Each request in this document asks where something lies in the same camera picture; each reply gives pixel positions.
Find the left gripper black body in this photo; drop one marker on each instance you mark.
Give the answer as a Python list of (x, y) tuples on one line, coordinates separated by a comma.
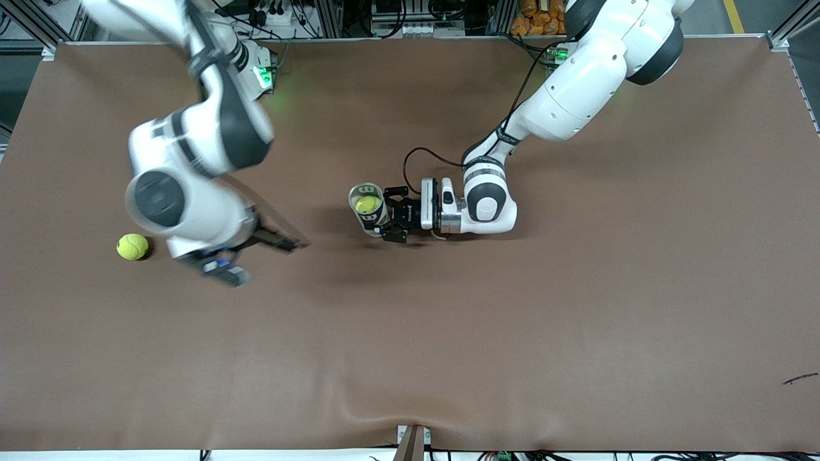
[(410, 214)]

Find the white navy tennis ball can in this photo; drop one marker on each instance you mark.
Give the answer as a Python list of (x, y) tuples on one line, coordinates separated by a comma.
[(371, 221)]

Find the yellow-green tennis ball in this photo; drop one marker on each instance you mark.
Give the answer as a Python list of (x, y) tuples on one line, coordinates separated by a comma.
[(132, 246), (368, 205)]

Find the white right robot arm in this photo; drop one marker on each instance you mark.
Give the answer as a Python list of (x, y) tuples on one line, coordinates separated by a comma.
[(211, 128)]

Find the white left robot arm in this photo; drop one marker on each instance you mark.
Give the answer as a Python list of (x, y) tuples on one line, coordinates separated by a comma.
[(576, 89)]

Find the brown table mat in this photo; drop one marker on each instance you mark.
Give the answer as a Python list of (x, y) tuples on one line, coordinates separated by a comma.
[(410, 333)]

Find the white power strip black plugs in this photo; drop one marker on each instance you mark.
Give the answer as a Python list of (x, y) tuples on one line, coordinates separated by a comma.
[(282, 18)]

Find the orange bag pile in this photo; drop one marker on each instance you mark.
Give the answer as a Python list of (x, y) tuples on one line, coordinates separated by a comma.
[(532, 25)]

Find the aluminium frame post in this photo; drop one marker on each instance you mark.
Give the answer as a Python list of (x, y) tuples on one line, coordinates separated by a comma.
[(330, 19), (501, 16)]

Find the metal table corner bracket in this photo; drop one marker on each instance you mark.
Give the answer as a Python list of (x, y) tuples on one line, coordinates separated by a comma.
[(778, 42), (48, 52)]

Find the slanted aluminium frame strut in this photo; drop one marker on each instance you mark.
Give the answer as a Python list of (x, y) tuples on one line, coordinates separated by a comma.
[(38, 25)]

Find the aluminium table side rail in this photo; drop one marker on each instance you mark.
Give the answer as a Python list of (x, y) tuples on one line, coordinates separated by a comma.
[(804, 89)]

